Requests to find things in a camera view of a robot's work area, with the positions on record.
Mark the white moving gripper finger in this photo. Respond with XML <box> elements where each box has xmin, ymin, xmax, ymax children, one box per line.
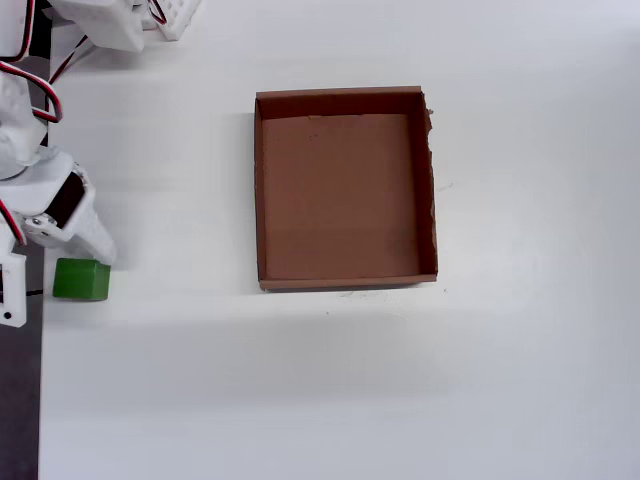
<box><xmin>21</xmin><ymin>213</ymin><xmax>90</xmax><ymax>260</ymax></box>

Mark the brown cardboard box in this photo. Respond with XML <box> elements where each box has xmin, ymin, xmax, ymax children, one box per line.
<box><xmin>253</xmin><ymin>85</ymin><xmax>440</xmax><ymax>294</ymax></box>

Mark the green wooden cube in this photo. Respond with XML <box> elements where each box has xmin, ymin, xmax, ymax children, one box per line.
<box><xmin>52</xmin><ymin>258</ymin><xmax>112</xmax><ymax>302</ymax></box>

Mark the red black gripper servo cable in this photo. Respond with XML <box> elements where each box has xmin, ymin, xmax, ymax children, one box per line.
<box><xmin>0</xmin><ymin>35</ymin><xmax>97</xmax><ymax>124</ymax></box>

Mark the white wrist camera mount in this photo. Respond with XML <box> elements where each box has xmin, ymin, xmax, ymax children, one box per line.
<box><xmin>0</xmin><ymin>219</ymin><xmax>29</xmax><ymax>329</ymax></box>

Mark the white fixed gripper finger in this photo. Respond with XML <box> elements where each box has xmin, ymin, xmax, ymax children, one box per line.
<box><xmin>63</xmin><ymin>190</ymin><xmax>119</xmax><ymax>267</ymax></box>

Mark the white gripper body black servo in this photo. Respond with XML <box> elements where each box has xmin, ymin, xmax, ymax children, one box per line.
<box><xmin>0</xmin><ymin>145</ymin><xmax>97</xmax><ymax>236</ymax></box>

